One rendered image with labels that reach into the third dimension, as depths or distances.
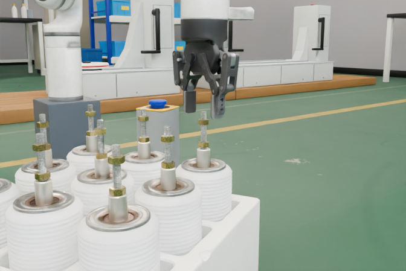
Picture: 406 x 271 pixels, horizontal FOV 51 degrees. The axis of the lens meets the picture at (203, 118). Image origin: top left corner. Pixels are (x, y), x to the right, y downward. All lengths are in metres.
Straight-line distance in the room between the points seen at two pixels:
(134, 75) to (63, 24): 1.80
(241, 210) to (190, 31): 0.30
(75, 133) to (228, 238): 0.64
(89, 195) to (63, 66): 0.58
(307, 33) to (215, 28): 3.71
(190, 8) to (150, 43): 2.44
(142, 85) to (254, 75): 1.06
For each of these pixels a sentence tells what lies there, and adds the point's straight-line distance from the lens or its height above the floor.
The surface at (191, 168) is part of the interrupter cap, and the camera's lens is 0.69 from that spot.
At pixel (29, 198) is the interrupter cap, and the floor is 0.25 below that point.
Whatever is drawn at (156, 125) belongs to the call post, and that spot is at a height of 0.28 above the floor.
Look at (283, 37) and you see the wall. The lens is 7.21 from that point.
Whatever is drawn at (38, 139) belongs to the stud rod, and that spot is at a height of 0.34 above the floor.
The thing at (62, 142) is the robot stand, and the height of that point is 0.20.
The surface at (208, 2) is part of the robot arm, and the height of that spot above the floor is 0.51.
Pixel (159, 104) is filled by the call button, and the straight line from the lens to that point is 0.92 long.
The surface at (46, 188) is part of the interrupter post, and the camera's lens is 0.58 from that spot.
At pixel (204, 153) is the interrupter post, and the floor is 0.28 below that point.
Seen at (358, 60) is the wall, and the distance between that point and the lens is 6.35.
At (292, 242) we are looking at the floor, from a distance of 1.04.
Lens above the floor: 0.46
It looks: 10 degrees down
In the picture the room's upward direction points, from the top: straight up
